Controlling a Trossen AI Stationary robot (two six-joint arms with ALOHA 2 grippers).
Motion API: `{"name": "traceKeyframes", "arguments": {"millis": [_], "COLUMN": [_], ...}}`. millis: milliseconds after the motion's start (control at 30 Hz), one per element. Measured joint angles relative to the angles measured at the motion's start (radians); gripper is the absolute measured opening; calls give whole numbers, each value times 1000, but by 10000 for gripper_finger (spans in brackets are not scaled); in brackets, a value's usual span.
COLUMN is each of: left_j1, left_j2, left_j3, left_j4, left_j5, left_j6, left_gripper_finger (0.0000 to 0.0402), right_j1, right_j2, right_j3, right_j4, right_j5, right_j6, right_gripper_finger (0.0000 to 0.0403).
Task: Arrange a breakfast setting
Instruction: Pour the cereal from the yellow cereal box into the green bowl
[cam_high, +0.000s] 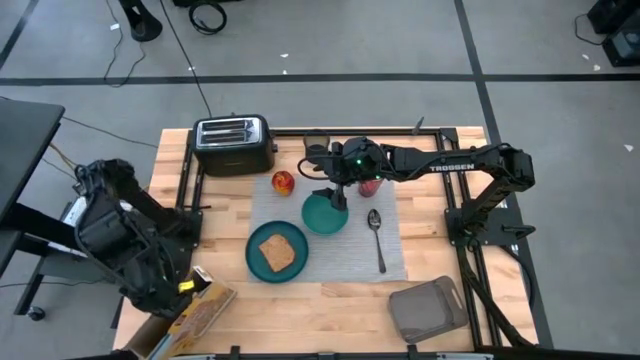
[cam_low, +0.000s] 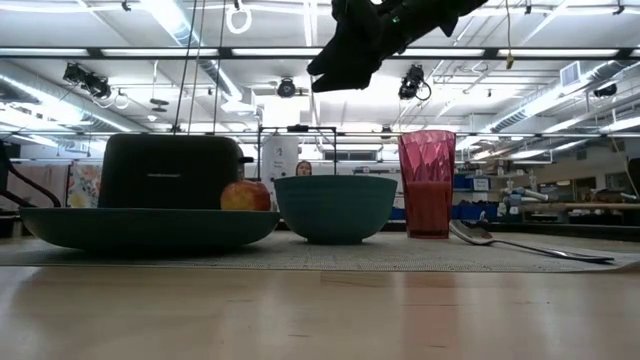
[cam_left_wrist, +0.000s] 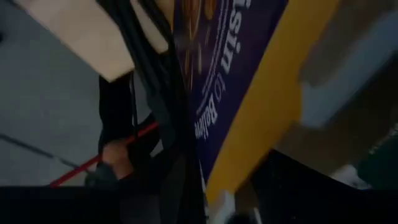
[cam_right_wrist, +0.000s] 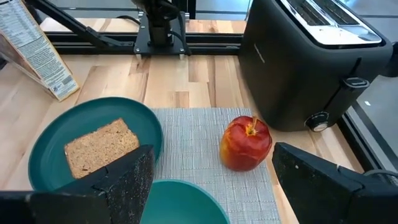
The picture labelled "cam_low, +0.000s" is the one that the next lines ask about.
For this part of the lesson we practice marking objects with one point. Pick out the black dome fixture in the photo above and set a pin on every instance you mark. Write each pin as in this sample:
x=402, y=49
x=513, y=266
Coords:
x=606, y=90

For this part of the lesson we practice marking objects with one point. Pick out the black round lamp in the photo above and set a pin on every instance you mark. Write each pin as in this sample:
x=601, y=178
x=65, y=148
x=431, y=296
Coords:
x=286, y=88

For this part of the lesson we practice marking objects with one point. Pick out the black two-slot toaster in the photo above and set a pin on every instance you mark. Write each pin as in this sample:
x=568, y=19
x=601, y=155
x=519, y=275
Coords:
x=170, y=170

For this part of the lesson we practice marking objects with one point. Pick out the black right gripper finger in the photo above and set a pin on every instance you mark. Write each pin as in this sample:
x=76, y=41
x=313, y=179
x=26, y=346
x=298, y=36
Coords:
x=332, y=64
x=345, y=82

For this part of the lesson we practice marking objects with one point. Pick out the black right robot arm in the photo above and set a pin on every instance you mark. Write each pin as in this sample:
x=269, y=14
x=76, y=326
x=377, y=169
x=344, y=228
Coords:
x=435, y=12

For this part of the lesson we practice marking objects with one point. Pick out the blue storage bin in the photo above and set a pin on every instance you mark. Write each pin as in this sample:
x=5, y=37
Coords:
x=470, y=210

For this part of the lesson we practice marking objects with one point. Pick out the grey woven placemat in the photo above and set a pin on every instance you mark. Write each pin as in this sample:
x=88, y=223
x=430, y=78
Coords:
x=350, y=255

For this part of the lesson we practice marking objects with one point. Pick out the metal spoon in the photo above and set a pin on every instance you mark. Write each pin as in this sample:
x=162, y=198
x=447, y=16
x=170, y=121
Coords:
x=472, y=235

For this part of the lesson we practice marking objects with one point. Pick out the teal round plate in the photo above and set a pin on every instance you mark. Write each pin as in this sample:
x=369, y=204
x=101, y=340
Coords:
x=150, y=227

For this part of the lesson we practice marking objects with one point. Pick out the teal round bowl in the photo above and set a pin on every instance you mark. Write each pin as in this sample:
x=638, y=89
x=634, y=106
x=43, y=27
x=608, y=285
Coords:
x=335, y=210

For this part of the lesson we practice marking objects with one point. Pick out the red yellow apple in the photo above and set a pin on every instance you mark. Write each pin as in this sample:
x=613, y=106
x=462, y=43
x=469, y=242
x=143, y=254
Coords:
x=245, y=196

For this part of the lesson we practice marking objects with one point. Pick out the floral patterned cloth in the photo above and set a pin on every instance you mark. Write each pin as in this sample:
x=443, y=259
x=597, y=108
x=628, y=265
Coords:
x=85, y=185

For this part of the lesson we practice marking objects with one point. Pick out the black twin camera mount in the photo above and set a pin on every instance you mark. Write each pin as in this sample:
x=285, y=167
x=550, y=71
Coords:
x=95, y=86

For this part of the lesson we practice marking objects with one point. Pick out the pink faceted plastic cup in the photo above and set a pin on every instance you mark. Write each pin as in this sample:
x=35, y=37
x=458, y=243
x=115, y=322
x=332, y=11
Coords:
x=427, y=190

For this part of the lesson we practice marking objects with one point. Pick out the person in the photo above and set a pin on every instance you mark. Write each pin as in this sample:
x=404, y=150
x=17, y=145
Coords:
x=304, y=169

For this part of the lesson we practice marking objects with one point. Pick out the white air vent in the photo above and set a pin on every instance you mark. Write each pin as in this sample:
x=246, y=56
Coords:
x=570, y=75

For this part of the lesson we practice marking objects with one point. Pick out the white standing panel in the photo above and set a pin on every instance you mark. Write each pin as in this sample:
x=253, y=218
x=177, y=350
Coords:
x=280, y=160

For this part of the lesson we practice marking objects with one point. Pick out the black frame light bar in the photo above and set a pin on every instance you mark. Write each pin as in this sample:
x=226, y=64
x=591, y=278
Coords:
x=350, y=58

